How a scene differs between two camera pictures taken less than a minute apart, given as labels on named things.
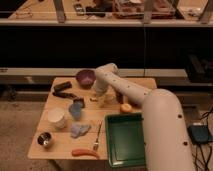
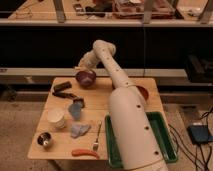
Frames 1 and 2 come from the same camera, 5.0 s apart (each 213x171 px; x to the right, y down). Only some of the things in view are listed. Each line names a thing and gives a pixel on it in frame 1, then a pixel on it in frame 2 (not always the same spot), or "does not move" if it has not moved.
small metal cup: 44,138 does not move
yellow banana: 93,99 → 79,68
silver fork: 96,145 does not move
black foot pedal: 199,134 does not move
